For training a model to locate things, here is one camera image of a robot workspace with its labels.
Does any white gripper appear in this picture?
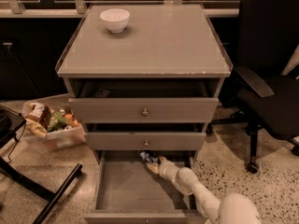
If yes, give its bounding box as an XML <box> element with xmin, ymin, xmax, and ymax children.
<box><xmin>147</xmin><ymin>156</ymin><xmax>179</xmax><ymax>182</ymax></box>

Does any blue pepsi can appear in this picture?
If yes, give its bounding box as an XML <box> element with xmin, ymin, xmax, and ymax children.
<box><xmin>138</xmin><ymin>150</ymin><xmax>158</xmax><ymax>163</ymax></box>

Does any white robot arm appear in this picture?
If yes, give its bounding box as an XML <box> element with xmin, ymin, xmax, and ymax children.
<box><xmin>148</xmin><ymin>51</ymin><xmax>299</xmax><ymax>224</ymax></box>

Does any brass top drawer knob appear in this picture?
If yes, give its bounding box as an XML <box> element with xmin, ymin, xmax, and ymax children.
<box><xmin>141</xmin><ymin>108</ymin><xmax>149</xmax><ymax>117</ymax></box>

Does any middle grey drawer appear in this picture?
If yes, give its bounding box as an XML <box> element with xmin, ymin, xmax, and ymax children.
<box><xmin>86</xmin><ymin>123</ymin><xmax>206</xmax><ymax>150</ymax></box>

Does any grey drawer cabinet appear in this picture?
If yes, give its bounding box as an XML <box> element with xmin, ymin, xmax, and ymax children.
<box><xmin>54</xmin><ymin>3</ymin><xmax>234</xmax><ymax>224</ymax></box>

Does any dark item in top drawer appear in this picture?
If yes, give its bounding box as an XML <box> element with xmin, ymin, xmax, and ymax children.
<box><xmin>93</xmin><ymin>89</ymin><xmax>110</xmax><ymax>98</ymax></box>

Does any top grey drawer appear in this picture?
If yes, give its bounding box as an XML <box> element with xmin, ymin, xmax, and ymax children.
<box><xmin>69</xmin><ymin>79</ymin><xmax>218</xmax><ymax>123</ymax></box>

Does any green snack bag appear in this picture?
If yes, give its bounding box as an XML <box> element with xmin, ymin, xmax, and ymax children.
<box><xmin>48</xmin><ymin>112</ymin><xmax>66</xmax><ymax>132</ymax></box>

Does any clear plastic snack bin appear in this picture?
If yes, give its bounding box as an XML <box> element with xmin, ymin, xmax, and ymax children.
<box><xmin>21</xmin><ymin>94</ymin><xmax>85</xmax><ymax>151</ymax></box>

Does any black office chair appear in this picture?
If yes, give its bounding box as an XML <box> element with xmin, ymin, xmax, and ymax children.
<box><xmin>212</xmin><ymin>0</ymin><xmax>299</xmax><ymax>174</ymax></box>

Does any chip bag in bin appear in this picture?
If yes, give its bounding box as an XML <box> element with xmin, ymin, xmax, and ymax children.
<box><xmin>25</xmin><ymin>102</ymin><xmax>48</xmax><ymax>137</ymax></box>

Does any white ceramic bowl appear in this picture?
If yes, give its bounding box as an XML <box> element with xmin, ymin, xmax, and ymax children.
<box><xmin>100</xmin><ymin>8</ymin><xmax>130</xmax><ymax>33</ymax></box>

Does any black table stand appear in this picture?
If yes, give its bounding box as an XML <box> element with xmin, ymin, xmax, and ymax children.
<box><xmin>0</xmin><ymin>105</ymin><xmax>82</xmax><ymax>224</ymax></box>

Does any black cable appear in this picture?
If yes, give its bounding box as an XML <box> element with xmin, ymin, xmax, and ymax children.
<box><xmin>7</xmin><ymin>121</ymin><xmax>28</xmax><ymax>164</ymax></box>

